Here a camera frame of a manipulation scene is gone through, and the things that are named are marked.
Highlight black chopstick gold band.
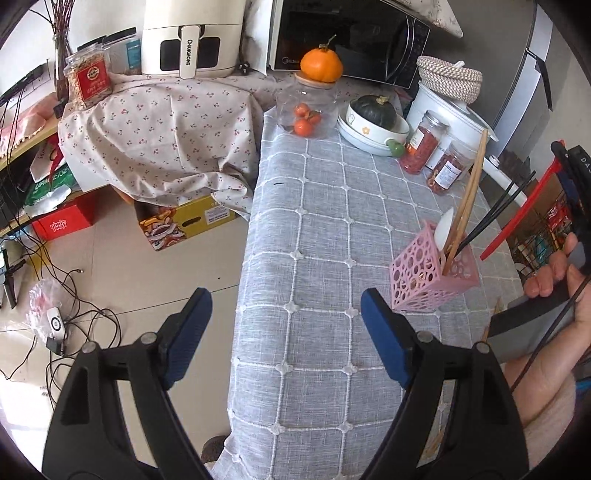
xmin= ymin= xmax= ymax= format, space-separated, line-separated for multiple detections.
xmin=457 ymin=171 xmax=538 ymax=252

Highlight black chopstick plain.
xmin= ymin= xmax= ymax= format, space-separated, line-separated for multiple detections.
xmin=454 ymin=181 xmax=521 ymax=255

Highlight person right hand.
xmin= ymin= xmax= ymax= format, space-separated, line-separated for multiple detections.
xmin=504 ymin=233 xmax=590 ymax=426

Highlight white electric cooking pot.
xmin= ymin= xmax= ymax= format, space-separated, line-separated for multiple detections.
xmin=405 ymin=81 xmax=499 ymax=195

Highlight short jar white label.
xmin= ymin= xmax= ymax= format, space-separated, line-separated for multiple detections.
xmin=427 ymin=141 xmax=476 ymax=195

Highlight bamboo chopstick pair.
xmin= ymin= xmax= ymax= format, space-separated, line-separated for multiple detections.
xmin=481 ymin=297 xmax=504 ymax=342

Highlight dark grey refrigerator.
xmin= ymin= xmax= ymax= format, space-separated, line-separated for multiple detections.
xmin=426 ymin=1 xmax=558 ymax=156

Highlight wooden chopstick in basket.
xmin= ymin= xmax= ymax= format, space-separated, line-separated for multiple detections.
xmin=445 ymin=128 xmax=489 ymax=259

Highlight tall jar red snacks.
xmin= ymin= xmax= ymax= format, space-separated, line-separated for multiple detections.
xmin=400 ymin=110 xmax=449 ymax=175

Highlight pink perforated utensil basket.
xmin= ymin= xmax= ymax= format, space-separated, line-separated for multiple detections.
xmin=390 ymin=221 xmax=480 ymax=312

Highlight white plastic spoon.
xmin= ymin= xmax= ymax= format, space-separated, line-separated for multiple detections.
xmin=434 ymin=207 xmax=455 ymax=252

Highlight grey checked tablecloth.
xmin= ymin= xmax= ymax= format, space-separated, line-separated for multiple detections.
xmin=209 ymin=73 xmax=528 ymax=480

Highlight yellow printed cardboard box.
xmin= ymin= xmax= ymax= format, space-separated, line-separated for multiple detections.
xmin=133 ymin=195 xmax=236 ymax=251

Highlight dark green squash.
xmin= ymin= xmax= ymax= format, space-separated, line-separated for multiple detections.
xmin=353 ymin=95 xmax=397 ymax=130

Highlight white ceramic bowl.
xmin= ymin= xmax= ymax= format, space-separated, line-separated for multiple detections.
xmin=344 ymin=103 xmax=410 ymax=147

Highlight red gift box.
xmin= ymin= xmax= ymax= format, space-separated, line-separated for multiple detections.
xmin=32 ymin=192 xmax=96 ymax=241

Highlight black microwave oven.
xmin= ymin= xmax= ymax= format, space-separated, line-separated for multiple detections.
xmin=267 ymin=0 xmax=430 ymax=89

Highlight large orange tangerine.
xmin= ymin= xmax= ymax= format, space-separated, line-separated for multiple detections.
xmin=301 ymin=35 xmax=344 ymax=83

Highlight glass jar with tangerines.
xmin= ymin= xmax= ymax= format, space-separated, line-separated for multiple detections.
xmin=276 ymin=72 xmax=339 ymax=139

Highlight floral cloth cover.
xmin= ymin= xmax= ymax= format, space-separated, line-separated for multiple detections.
xmin=58 ymin=73 xmax=264 ymax=222

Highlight red label snack jar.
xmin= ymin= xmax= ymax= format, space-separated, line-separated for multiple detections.
xmin=64 ymin=45 xmax=112 ymax=110

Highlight white air fryer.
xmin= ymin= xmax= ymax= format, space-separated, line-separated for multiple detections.
xmin=141 ymin=0 xmax=245 ymax=79

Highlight dried branch vase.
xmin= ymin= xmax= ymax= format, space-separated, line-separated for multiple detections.
xmin=37 ymin=0 xmax=75 ymax=102

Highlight black wire storage rack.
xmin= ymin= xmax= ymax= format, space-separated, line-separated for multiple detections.
xmin=508 ymin=179 xmax=572 ymax=282

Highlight black floor cables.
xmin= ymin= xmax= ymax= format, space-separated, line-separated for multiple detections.
xmin=0 ymin=221 xmax=123 ymax=407

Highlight woven rope basket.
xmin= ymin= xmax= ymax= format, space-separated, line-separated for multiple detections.
xmin=417 ymin=55 xmax=483 ymax=105

